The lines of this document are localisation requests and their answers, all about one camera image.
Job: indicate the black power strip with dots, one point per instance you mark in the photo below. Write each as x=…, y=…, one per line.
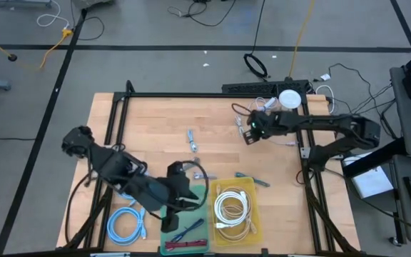
x=255, y=88

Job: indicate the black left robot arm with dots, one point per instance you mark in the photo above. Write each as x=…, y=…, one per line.
x=112, y=166

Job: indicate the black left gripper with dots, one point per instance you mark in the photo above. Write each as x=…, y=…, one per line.
x=178, y=175

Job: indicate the white frame bracket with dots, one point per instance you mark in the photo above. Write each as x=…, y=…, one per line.
x=109, y=255

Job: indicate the green translucent plastic bin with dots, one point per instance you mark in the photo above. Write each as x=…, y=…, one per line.
x=195, y=214

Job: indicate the white round disc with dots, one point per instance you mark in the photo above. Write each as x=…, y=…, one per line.
x=290, y=99

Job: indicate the yellow translucent plastic bin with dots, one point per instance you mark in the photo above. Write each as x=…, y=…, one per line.
x=253, y=192

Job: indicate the white paper box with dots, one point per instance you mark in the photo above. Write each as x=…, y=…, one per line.
x=369, y=180

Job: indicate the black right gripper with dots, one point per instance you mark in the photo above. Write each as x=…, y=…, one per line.
x=264, y=123

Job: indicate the grey floor equipment base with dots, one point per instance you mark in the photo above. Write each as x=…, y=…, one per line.
x=91, y=3

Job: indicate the black round floor puck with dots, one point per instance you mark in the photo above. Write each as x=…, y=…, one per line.
x=12, y=57

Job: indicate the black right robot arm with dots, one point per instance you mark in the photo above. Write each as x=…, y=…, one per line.
x=334, y=123

